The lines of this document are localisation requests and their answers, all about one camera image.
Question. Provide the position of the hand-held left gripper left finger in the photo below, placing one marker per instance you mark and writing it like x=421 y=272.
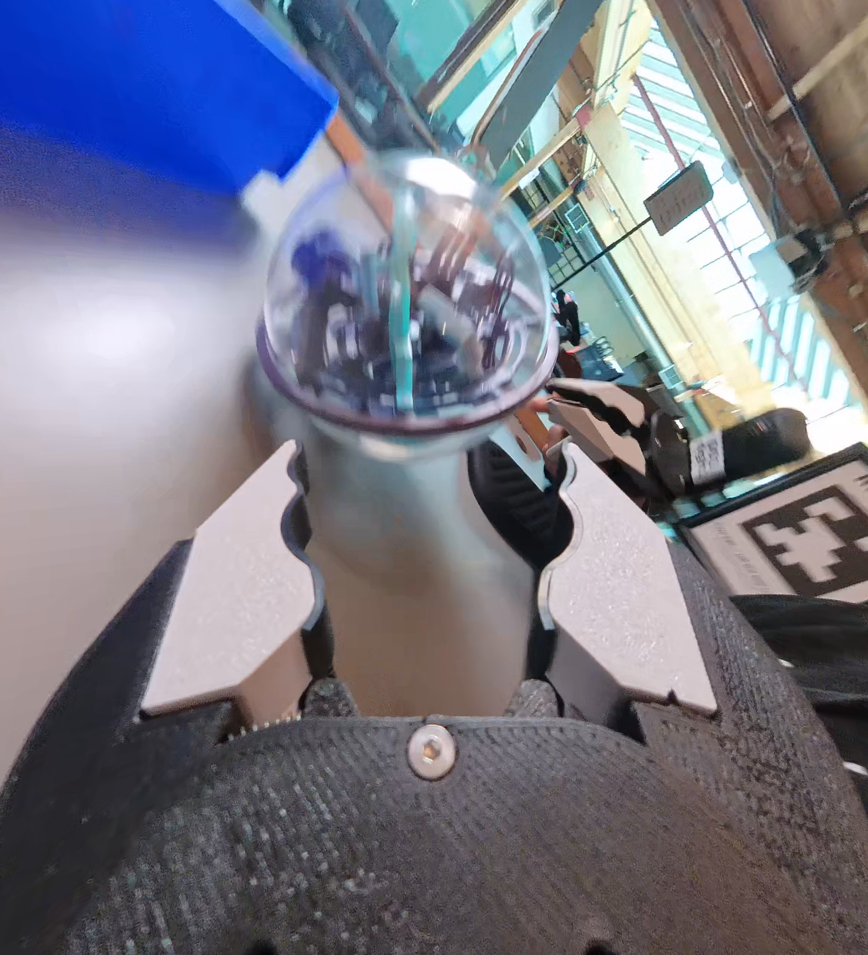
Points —
x=232 y=612

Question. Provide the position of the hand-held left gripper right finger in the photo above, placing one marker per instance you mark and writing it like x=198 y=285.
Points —
x=620 y=597

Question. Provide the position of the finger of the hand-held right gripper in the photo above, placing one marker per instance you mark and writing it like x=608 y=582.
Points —
x=590 y=386
x=598 y=440

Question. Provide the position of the clear maze ball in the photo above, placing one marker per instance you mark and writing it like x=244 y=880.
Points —
x=404 y=313

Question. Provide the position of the person's right hand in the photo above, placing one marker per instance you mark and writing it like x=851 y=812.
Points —
x=553 y=451

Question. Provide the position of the black textured wrist pad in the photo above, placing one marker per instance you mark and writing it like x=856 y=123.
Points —
x=516 y=507

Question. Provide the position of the ceiling mounted projector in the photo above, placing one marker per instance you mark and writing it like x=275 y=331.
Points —
x=784 y=257

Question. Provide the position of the person's black hoodie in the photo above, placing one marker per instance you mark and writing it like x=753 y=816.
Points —
x=851 y=709

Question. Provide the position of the blue plastic bin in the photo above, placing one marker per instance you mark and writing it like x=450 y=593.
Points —
x=105 y=89

